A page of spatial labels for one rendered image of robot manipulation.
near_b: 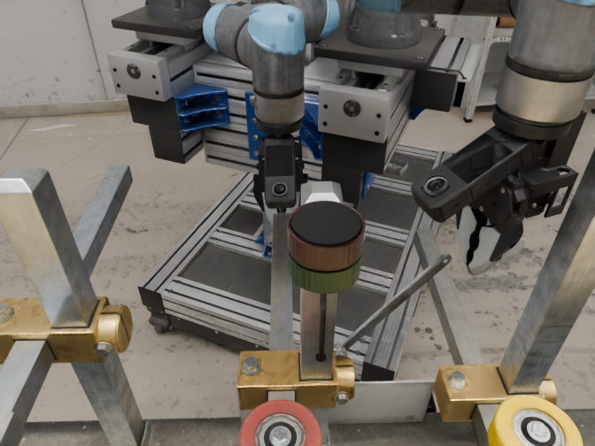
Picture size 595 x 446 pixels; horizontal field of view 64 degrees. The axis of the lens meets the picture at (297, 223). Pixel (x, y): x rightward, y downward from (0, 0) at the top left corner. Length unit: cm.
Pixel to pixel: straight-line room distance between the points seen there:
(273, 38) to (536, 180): 36
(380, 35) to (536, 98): 56
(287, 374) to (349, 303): 99
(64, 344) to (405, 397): 43
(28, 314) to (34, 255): 11
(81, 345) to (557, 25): 52
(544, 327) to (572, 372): 129
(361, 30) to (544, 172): 56
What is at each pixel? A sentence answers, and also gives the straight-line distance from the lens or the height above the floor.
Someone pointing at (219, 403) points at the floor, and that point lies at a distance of 160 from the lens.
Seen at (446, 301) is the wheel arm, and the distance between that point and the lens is 75.
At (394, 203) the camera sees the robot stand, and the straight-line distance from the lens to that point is 198.
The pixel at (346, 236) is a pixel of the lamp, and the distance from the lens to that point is 36.
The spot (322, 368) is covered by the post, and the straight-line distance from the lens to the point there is 56.
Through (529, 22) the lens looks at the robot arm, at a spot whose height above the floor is 124.
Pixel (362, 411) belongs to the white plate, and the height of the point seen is 73.
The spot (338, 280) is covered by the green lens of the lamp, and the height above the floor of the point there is 109.
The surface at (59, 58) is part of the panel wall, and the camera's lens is 332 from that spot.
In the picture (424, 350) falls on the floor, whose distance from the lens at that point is 174.
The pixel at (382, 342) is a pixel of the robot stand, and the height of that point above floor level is 23.
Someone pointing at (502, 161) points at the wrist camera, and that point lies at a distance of 49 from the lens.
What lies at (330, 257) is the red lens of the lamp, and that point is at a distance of 35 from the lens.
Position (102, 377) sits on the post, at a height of 88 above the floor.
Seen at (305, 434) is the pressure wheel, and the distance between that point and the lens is 51.
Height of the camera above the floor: 135
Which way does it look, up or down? 38 degrees down
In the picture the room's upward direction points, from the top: straight up
